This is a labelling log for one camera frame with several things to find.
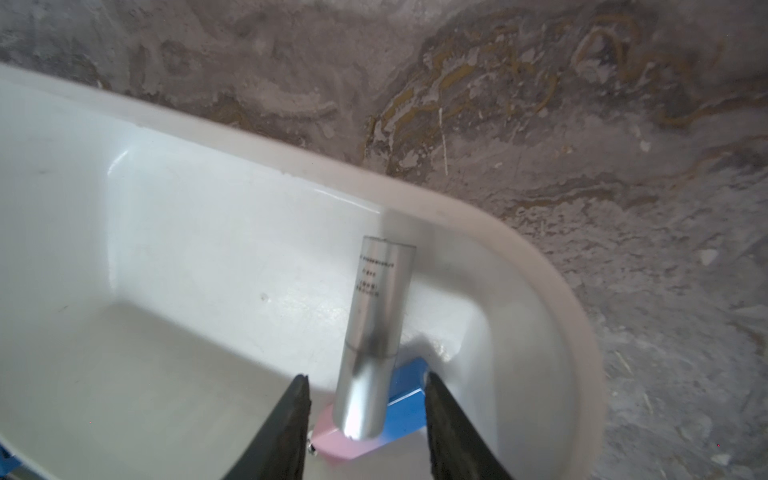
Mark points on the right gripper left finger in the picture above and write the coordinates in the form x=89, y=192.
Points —
x=278, y=451

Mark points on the white storage box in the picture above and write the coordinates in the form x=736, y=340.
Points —
x=164, y=278

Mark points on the pink blue lipstick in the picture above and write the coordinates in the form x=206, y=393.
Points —
x=405, y=415

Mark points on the silver lipstick tube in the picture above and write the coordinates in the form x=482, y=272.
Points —
x=373, y=336

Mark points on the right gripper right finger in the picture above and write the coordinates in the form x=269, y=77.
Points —
x=457, y=451

